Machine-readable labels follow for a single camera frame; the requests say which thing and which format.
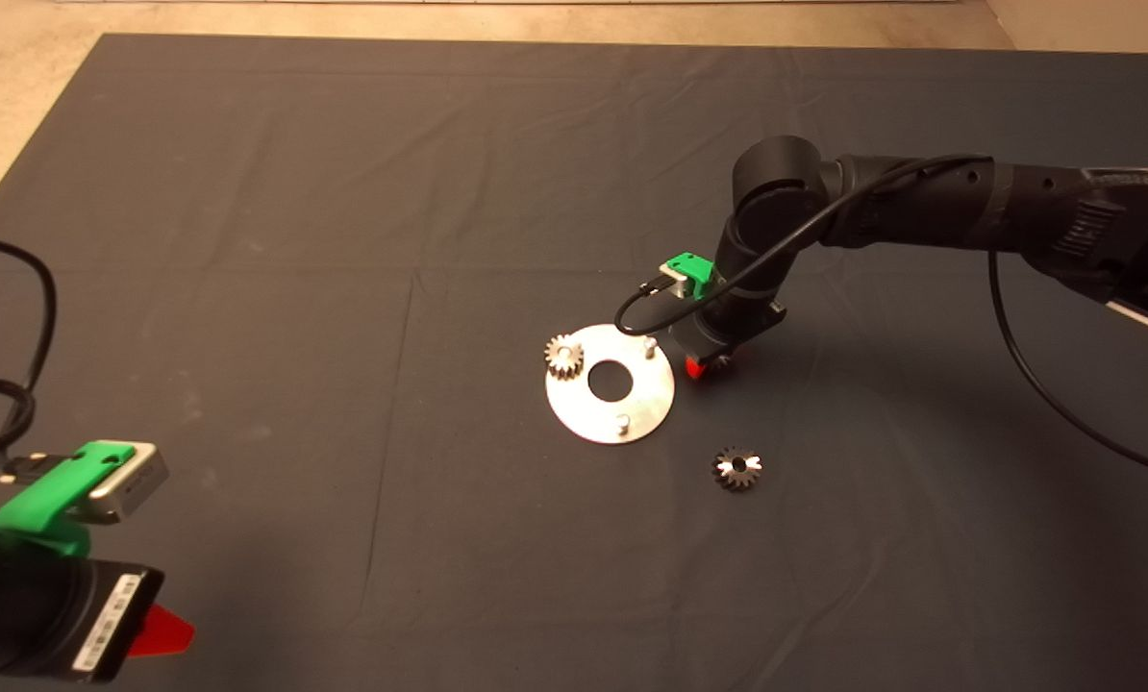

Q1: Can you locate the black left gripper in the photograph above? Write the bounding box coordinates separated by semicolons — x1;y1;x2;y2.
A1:
0;557;196;683

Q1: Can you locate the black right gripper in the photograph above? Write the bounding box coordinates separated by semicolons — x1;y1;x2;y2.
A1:
668;293;788;380

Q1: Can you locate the round metal carrier plate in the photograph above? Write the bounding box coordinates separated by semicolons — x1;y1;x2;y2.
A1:
545;324;676;445

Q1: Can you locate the dark grey table cloth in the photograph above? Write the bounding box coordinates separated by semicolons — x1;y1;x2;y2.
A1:
0;34;1148;692

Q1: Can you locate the green right camera mount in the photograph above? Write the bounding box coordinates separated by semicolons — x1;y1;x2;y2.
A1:
665;253;714;299

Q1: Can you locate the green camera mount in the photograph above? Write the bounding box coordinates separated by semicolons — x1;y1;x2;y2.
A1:
0;440;137;558
665;253;714;299

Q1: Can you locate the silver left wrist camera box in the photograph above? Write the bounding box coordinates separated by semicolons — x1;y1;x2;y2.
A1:
79;442;169;525

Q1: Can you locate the green left camera mount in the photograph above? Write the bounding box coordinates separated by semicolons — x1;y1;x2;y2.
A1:
0;440;137;558

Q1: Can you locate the black left camera cable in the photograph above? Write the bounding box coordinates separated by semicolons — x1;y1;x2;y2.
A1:
0;234;58;482

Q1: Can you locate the black camera cable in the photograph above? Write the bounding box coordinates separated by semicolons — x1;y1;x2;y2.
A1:
614;154;1148;482
0;234;58;482

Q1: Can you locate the black right camera cable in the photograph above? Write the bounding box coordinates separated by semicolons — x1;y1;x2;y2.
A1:
614;154;1148;482

